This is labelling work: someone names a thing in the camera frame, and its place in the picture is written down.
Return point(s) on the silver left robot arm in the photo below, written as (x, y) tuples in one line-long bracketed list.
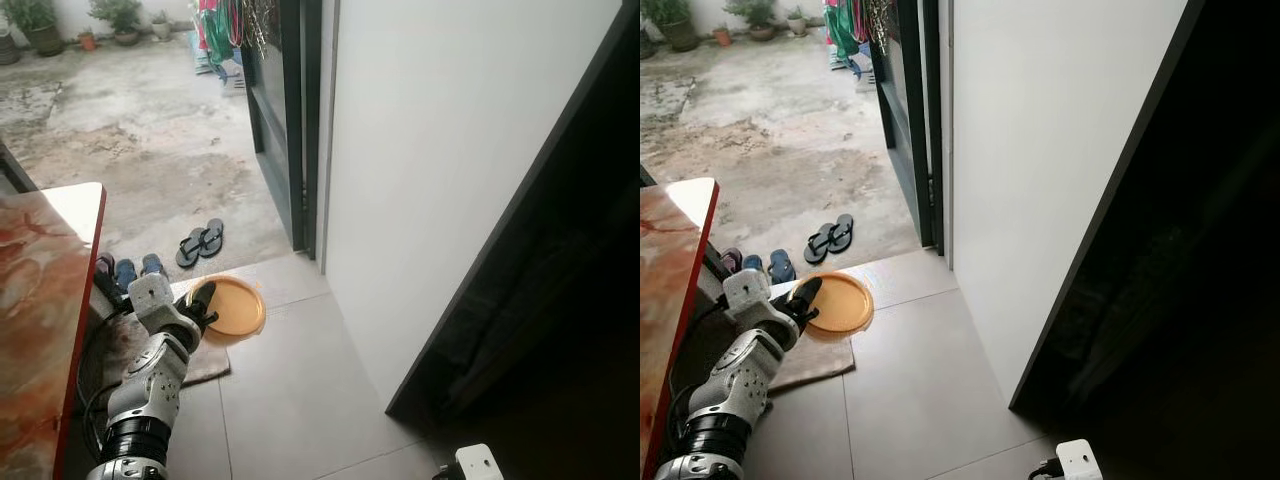
[(735, 385), (150, 385)]

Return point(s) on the glass door display fridge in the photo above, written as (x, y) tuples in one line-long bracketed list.
[(1180, 260), (560, 280)]

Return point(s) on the blue slipper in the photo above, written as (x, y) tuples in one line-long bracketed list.
[(753, 264), (153, 265), (124, 273), (781, 266)]

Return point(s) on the brown floor mat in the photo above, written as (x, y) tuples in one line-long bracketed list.
[(815, 362), (208, 362)]

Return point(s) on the black flip-flop sandal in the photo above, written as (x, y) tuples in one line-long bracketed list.
[(819, 243), (212, 237), (842, 232), (189, 248)]

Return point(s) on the dark red slipper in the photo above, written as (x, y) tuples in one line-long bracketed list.
[(731, 259), (104, 265)]

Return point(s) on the red marble table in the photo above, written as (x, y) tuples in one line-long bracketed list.
[(672, 290), (40, 300)]

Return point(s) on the black entrance door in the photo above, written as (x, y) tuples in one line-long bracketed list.
[(915, 110), (290, 110)]

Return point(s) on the hanging green red clothes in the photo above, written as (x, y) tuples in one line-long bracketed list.
[(218, 35), (848, 30)]

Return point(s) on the small orange flower pot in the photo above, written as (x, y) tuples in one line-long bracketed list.
[(87, 41), (721, 36)]

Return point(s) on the small white potted plant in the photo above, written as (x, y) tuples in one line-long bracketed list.
[(160, 25), (795, 20)]

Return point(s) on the bushy potted plant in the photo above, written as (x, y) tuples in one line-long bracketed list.
[(120, 18), (752, 15)]

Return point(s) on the large potted green plant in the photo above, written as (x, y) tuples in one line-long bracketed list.
[(675, 20), (35, 22)]

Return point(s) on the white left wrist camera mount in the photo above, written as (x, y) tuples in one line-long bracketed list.
[(748, 293), (155, 298)]

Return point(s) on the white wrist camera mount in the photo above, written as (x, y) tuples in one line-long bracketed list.
[(748, 293), (155, 298), (478, 463), (1078, 460)]

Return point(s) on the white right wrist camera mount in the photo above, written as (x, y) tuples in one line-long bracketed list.
[(1078, 460), (478, 463)]

